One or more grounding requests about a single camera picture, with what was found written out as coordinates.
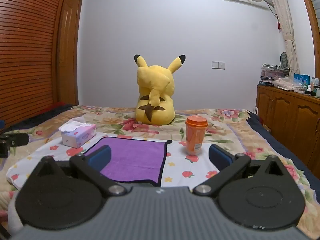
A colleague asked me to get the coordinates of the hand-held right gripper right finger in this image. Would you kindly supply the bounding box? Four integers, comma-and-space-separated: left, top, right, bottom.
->
192, 144, 288, 197

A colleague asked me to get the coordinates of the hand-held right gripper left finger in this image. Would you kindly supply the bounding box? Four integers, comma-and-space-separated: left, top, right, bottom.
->
30, 145, 128, 197

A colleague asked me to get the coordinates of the purple towel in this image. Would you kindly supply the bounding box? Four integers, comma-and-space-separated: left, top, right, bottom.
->
84, 136, 173, 187

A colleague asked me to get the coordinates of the purple tissue box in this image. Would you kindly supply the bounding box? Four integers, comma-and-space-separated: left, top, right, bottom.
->
59, 117, 97, 149

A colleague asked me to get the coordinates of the orange cup with lid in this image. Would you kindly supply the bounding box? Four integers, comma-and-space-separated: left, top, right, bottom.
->
185, 116, 209, 156

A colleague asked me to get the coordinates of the floral blanket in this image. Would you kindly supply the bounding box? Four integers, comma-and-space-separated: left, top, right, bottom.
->
0, 105, 320, 220

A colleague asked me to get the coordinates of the white strawberry print cloth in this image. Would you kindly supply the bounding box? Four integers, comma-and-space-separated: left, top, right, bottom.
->
6, 133, 252, 188

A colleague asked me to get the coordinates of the dark blue bed sheet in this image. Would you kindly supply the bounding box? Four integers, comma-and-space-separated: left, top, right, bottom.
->
246, 109, 320, 193

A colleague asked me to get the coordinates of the wooden cabinet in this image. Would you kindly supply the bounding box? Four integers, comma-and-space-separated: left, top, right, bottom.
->
256, 84, 320, 173

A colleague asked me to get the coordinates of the yellow plush toy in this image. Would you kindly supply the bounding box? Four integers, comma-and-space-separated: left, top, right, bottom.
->
134, 54, 186, 126

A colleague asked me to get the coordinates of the wooden louvered wardrobe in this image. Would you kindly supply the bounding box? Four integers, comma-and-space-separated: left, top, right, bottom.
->
0, 0, 72, 128

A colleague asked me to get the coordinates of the stack of folded cloths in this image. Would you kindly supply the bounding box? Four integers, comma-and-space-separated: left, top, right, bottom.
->
260, 64, 291, 82

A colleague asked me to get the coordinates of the wooden door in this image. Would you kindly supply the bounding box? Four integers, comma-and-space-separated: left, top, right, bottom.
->
58, 0, 83, 106

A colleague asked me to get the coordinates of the blue printed box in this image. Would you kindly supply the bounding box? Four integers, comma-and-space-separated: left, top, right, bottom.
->
293, 73, 311, 91

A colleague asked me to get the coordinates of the group of small bottles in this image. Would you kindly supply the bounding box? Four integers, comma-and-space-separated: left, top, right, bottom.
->
307, 76, 320, 96

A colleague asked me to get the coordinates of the beige patterned curtain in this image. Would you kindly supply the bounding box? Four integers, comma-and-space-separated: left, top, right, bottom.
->
264, 0, 300, 76

